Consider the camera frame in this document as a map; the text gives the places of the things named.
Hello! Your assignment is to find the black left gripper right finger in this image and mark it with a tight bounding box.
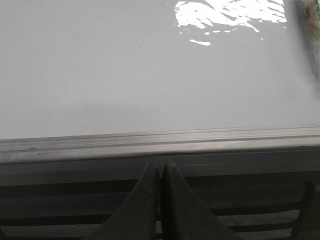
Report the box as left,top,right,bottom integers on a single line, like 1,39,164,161
160,162,235,240

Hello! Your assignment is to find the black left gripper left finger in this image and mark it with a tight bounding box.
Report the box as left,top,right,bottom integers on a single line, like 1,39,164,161
98,163,159,240

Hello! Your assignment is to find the white black whiteboard marker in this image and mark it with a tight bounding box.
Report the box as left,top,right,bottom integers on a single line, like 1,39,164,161
298,0,320,76

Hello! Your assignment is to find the dark slatted rack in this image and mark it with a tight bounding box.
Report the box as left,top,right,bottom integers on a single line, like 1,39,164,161
0,179,315,240

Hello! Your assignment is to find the white whiteboard with frame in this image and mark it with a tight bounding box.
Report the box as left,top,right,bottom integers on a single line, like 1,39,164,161
0,0,320,166

